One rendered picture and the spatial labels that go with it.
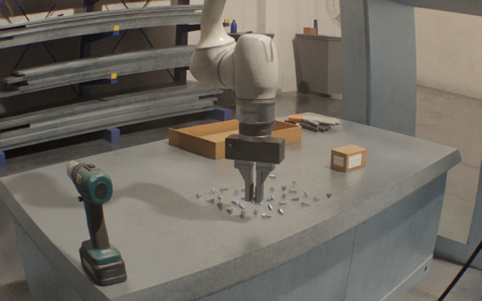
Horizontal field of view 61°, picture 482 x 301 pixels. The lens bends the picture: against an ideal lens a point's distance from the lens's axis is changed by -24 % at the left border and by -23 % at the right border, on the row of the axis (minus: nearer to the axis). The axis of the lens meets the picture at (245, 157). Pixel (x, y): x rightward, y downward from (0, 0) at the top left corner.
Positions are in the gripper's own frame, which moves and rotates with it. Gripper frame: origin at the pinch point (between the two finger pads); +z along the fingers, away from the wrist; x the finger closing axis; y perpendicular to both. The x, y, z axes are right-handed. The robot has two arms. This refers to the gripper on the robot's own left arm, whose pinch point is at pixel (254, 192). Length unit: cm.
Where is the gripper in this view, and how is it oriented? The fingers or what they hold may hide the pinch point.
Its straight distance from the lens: 125.2
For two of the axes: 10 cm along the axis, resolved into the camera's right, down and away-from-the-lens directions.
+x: 9.5, 0.9, -3.0
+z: -0.1, 9.6, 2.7
